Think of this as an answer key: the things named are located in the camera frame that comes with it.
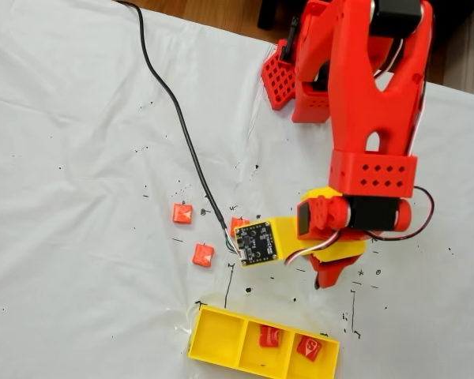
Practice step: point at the orange Starburst candy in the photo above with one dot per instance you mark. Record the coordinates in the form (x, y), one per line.
(237, 224)
(203, 255)
(182, 213)

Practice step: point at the camera board on yellow mount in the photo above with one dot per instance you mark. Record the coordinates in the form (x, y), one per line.
(256, 242)

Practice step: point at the red cherry Starburst candy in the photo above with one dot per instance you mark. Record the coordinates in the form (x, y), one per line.
(269, 336)
(309, 347)

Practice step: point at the white plastic table cover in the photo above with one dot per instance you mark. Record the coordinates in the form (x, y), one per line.
(83, 158)

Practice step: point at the yellow three-compartment box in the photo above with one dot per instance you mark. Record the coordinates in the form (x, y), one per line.
(217, 335)

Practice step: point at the black table clamp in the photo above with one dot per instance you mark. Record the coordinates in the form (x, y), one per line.
(289, 43)

